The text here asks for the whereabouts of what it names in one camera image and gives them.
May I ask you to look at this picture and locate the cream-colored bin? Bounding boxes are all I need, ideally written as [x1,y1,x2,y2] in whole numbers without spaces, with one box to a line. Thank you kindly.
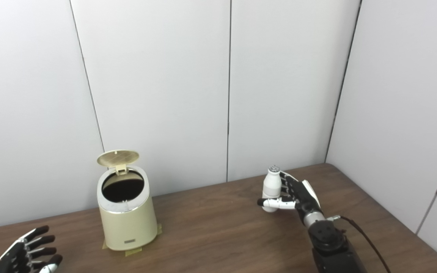
[97,165,158,251]

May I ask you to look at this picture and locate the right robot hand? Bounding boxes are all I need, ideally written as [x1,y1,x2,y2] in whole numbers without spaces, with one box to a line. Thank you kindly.
[257,171,323,227]

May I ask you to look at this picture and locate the cream round bin lid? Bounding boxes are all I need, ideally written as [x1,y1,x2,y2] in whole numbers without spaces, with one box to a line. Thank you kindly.
[97,150,140,176]

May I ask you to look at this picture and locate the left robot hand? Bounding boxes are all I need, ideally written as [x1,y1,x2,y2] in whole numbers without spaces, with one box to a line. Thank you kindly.
[0,226,63,273]

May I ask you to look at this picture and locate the small white plastic bottle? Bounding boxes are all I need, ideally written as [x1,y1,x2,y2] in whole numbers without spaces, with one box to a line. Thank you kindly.
[262,165,283,213]

